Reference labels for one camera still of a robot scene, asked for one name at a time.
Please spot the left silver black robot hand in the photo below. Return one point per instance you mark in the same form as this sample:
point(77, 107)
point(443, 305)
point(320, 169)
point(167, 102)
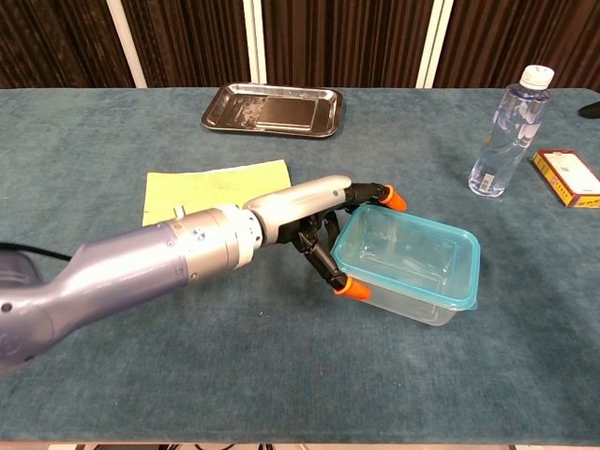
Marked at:
point(300, 201)

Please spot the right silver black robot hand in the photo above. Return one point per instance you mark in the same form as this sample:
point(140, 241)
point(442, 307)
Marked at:
point(591, 110)

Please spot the clear teal-rimmed plastic container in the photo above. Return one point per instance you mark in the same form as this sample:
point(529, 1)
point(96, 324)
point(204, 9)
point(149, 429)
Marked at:
point(412, 307)

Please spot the teal plastic container lid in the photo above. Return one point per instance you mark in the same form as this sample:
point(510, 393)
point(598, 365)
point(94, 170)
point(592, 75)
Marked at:
point(470, 262)

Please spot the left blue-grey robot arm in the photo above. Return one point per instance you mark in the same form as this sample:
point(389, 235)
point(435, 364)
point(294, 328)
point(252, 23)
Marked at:
point(131, 267)

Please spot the clear water bottle white cap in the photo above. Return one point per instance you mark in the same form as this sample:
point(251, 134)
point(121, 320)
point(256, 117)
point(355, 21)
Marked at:
point(508, 136)

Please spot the stainless steel tray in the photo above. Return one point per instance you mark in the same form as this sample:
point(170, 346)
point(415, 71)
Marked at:
point(281, 112)

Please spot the kraft spiral notebook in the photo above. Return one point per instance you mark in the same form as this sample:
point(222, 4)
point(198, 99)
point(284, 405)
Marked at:
point(206, 187)

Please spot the blue felt table cloth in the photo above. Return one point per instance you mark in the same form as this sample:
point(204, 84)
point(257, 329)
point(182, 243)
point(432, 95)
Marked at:
point(234, 365)

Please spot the dark partition panel white frame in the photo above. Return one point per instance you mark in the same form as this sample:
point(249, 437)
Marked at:
point(51, 42)
point(342, 42)
point(187, 42)
point(515, 37)

